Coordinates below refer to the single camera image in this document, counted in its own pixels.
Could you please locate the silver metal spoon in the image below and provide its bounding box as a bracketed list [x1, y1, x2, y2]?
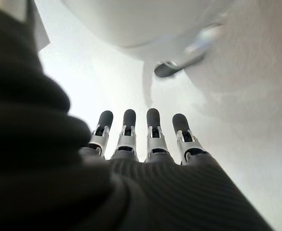
[154, 23, 225, 78]

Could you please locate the white round bowl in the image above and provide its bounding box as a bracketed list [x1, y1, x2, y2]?
[60, 0, 230, 62]

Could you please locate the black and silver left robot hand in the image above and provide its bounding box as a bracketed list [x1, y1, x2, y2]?
[0, 4, 274, 231]

